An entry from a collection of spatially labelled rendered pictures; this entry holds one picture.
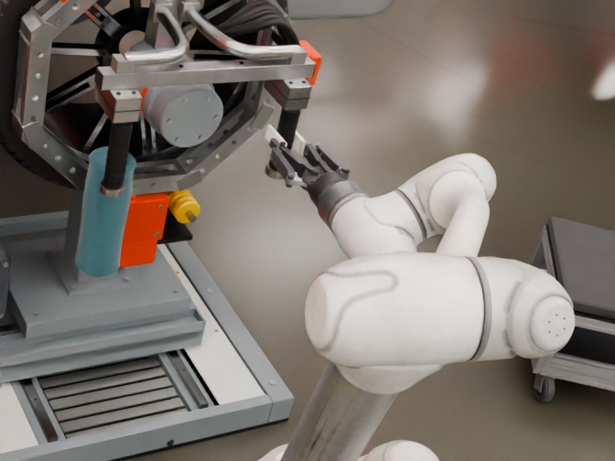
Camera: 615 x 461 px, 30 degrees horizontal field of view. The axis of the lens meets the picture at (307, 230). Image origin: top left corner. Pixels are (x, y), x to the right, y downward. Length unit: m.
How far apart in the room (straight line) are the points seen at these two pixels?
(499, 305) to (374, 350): 0.16
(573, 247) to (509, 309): 1.75
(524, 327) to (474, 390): 1.70
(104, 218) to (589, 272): 1.36
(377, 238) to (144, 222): 0.68
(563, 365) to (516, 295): 1.66
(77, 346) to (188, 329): 0.28
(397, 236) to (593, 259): 1.27
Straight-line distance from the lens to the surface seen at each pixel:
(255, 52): 2.09
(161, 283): 2.75
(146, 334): 2.70
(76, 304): 2.65
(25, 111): 2.19
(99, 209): 2.22
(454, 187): 1.92
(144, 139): 2.46
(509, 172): 4.09
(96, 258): 2.29
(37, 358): 2.62
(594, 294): 2.98
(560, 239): 3.14
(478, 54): 4.92
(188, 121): 2.15
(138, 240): 2.46
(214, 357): 2.80
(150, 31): 2.24
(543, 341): 1.39
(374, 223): 1.93
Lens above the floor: 1.91
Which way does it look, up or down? 34 degrees down
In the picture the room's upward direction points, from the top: 15 degrees clockwise
